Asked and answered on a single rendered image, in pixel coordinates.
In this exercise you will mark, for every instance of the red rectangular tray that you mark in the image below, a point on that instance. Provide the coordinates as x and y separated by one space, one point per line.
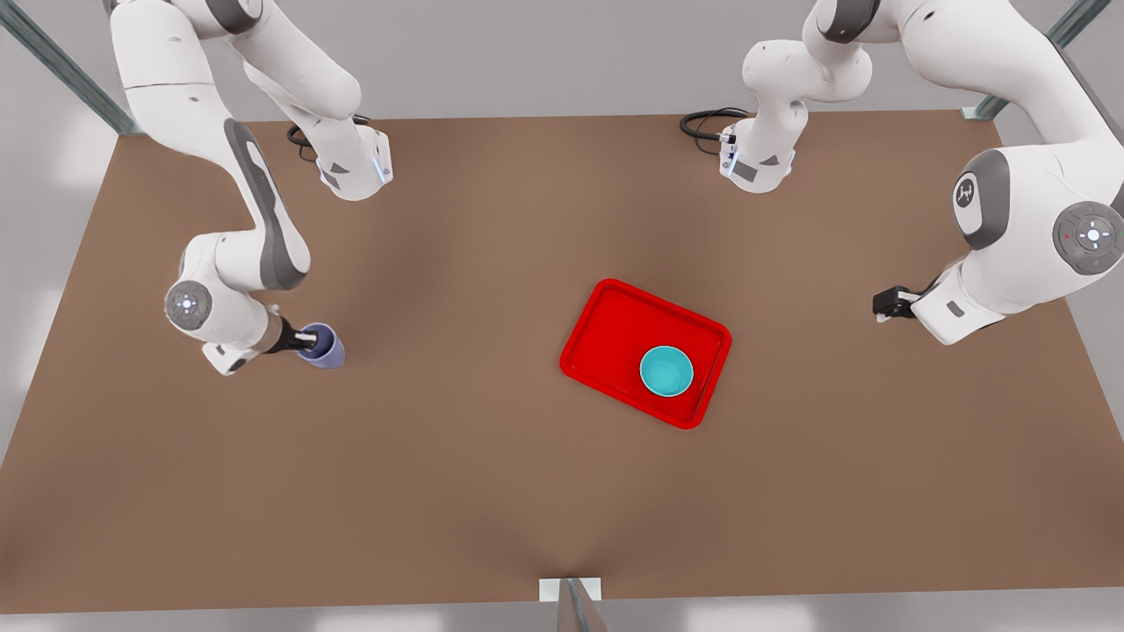
615 338

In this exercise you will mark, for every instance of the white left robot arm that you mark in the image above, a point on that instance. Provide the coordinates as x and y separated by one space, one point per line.
1027 193

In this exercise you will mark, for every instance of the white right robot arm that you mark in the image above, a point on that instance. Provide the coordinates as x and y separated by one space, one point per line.
263 219

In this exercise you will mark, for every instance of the lavender blue cup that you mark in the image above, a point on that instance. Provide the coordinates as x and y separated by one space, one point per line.
325 348

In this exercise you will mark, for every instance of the silver frame post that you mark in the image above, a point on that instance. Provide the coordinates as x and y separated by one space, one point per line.
61 66
1036 53
575 606

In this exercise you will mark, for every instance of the teal bowl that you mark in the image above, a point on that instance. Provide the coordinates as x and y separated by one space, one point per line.
666 371

